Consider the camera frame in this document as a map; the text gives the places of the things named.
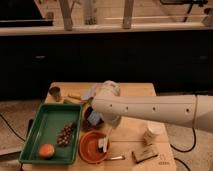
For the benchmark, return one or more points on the brown scrub block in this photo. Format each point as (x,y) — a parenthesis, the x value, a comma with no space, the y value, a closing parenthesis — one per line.
(144,153)

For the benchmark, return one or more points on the white dish brush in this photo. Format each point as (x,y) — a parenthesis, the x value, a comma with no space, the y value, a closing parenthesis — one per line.
(103,142)

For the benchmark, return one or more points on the green plastic tray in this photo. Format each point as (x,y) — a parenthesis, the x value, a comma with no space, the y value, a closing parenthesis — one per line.
(49,121)

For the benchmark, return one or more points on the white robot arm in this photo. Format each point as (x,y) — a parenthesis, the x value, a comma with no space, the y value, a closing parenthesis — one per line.
(183,110)

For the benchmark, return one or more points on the red bowl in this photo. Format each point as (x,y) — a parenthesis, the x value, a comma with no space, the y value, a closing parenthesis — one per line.
(88,147)

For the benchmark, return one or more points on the blue sponge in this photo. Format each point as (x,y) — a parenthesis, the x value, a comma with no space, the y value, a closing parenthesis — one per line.
(94,118)

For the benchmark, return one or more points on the dark brown bowl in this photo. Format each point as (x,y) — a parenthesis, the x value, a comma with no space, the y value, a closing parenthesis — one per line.
(86,125)

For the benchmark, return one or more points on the orange peach fruit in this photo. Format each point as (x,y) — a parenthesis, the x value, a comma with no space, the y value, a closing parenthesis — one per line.
(46,151)

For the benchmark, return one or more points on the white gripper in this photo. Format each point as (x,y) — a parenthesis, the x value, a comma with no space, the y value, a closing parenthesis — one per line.
(113,120)

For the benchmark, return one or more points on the bunch of dark grapes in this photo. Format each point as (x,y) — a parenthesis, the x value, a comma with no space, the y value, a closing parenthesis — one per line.
(64,135)

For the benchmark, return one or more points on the yellow green vegetable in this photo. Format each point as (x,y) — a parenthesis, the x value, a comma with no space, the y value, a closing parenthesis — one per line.
(74,99)

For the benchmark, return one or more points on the dark metal cup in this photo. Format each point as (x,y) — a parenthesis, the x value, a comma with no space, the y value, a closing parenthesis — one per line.
(55,93)

